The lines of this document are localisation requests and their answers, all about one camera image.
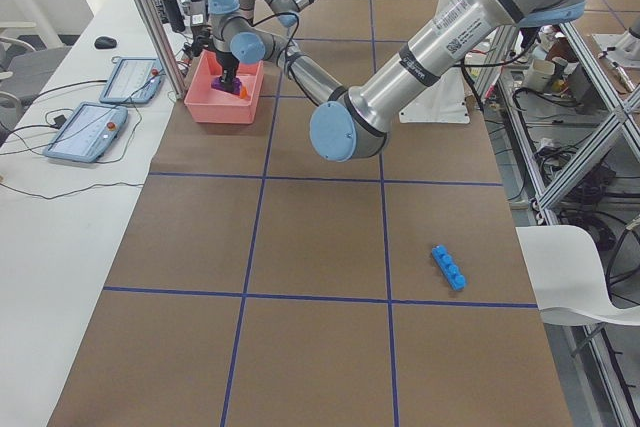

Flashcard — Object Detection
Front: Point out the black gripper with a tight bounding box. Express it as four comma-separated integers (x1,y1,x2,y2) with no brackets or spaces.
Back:
215,51,240,90

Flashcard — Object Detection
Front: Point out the purple block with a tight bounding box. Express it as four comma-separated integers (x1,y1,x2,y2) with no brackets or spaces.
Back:
211,77,242,96

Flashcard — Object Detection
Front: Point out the pink plastic box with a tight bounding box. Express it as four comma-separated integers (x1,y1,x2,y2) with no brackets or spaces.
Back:
184,51,264,124

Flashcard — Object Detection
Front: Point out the black bottle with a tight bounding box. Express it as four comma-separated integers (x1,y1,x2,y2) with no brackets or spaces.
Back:
161,0,186,33

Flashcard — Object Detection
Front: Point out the far teach pendant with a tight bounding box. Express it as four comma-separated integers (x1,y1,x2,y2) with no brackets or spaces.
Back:
99,57,164,104

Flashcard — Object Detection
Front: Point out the teach pendant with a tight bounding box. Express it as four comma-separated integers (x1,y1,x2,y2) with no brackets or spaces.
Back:
43,102,129,163
99,57,164,104

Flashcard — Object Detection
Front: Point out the black computer mouse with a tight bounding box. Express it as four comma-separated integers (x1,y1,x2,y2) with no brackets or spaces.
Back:
94,36,118,50

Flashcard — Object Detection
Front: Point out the near teach pendant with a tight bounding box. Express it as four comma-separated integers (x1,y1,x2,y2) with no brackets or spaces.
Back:
43,102,129,163

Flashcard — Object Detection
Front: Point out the long blue block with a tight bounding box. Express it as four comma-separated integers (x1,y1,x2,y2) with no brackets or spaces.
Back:
431,245,467,291

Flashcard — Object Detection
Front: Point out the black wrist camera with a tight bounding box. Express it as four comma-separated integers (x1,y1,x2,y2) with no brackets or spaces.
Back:
191,29,214,57

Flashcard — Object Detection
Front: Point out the aluminium frame post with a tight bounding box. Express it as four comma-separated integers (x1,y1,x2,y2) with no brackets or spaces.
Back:
134,0,187,100

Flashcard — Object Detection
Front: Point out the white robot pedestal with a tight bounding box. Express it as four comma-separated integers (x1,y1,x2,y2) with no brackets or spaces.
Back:
399,0,470,124

